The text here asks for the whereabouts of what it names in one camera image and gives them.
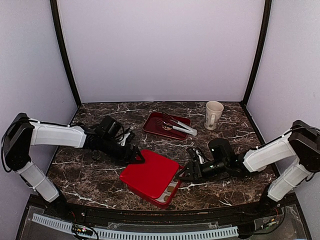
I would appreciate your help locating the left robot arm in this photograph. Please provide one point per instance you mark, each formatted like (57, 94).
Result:
(26, 135)

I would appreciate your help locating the right black frame post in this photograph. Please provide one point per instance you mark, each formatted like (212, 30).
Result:
(259, 52)

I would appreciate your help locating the dark red tray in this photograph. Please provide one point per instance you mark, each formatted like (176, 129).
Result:
(150, 126)

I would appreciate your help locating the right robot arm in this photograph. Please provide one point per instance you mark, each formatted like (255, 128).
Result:
(301, 143)

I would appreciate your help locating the black frame post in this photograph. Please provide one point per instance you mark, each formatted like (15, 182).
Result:
(63, 51)
(259, 52)

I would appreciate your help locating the left black frame post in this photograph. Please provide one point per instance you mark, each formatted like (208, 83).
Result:
(63, 51)

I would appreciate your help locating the grey cable duct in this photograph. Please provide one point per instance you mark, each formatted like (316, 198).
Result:
(135, 232)

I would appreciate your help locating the metal tongs white handles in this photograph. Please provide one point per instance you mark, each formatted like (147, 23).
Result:
(168, 122)

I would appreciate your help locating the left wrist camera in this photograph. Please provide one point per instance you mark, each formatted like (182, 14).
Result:
(109, 127)

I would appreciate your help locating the small brown chocolate piece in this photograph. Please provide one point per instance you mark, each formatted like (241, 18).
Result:
(170, 189)

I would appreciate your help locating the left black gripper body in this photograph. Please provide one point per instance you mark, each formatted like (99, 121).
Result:
(117, 154)

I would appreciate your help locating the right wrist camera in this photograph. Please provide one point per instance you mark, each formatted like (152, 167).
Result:
(220, 148)

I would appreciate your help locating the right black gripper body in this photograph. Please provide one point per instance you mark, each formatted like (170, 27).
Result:
(204, 174)

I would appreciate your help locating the red box lid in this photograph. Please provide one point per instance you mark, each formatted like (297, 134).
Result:
(154, 164)

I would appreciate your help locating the cream mug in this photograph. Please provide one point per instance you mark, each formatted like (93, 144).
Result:
(213, 112)

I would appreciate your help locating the red box with liners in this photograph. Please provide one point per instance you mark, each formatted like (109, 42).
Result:
(170, 195)

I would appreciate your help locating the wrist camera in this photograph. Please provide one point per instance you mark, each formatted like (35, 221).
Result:
(220, 148)
(109, 127)

